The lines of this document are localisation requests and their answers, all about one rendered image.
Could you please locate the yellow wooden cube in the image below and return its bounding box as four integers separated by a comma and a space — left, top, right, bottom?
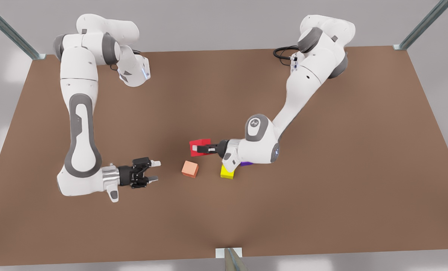
220, 164, 236, 180

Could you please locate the silver frame post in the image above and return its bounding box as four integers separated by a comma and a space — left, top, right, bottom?
216, 247, 249, 271
393, 0, 448, 51
0, 3, 46, 61

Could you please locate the black cable loop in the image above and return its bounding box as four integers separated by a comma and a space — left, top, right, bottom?
273, 46, 299, 67

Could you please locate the red wooden cube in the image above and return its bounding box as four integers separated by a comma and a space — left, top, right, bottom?
189, 139, 211, 157

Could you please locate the orange wooden cube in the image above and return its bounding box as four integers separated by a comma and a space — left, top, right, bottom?
182, 161, 199, 178

